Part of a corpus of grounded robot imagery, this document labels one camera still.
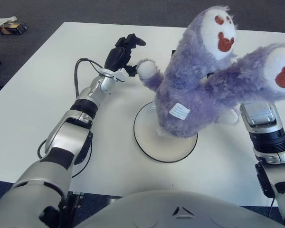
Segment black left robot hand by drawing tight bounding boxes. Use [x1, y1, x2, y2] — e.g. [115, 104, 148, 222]
[104, 34, 147, 77]

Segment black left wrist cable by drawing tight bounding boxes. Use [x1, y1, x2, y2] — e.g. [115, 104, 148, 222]
[74, 57, 114, 98]

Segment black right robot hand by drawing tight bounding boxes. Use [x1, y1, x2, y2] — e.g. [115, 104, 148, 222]
[171, 49, 215, 79]

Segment black cardboard box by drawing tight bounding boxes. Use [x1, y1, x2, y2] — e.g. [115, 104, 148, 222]
[0, 21, 29, 35]

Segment white plate with black rim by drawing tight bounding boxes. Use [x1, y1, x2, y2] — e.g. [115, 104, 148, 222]
[133, 101, 199, 163]

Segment purple plush doll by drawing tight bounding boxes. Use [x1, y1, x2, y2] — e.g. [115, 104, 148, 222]
[135, 6, 285, 138]

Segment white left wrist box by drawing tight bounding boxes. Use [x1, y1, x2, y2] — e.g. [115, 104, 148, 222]
[113, 70, 129, 83]

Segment black table bracket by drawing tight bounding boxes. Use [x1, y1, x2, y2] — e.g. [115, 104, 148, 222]
[70, 191, 84, 211]

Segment grey robot torso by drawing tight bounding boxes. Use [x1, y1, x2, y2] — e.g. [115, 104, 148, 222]
[73, 190, 285, 228]

